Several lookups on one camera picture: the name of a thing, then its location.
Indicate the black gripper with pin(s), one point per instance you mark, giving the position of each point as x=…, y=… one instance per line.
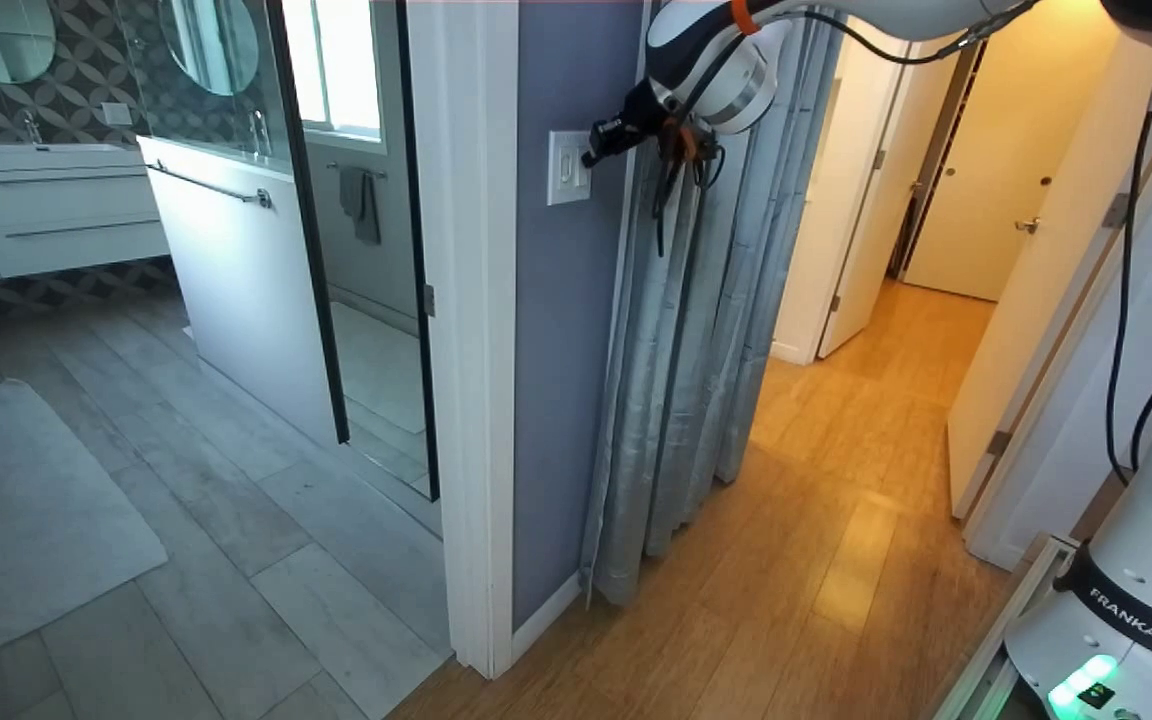
x=703, y=76

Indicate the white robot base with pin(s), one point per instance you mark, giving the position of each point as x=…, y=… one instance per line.
x=1087, y=650

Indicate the grey folding closet door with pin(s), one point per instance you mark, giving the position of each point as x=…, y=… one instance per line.
x=692, y=313

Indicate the white hallway door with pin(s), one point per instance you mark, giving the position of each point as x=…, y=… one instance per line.
x=1026, y=103

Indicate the grey hanging towel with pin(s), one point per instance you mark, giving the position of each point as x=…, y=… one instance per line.
x=358, y=197

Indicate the glass shower door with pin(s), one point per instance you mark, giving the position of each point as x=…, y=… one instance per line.
x=287, y=301

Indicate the white open door right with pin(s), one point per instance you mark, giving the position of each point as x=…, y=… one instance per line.
x=1050, y=284

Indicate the white bathroom vanity cabinet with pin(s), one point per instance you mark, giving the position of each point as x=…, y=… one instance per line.
x=75, y=207

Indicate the grey bath mat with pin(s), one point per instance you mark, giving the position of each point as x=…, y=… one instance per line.
x=66, y=530

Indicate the white light switch plate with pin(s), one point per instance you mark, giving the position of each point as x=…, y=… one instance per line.
x=571, y=181

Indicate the chrome towel bar handle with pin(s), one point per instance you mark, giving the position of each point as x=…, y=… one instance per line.
x=223, y=181

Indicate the round wall mirror right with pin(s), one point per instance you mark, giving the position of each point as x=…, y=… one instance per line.
x=214, y=41

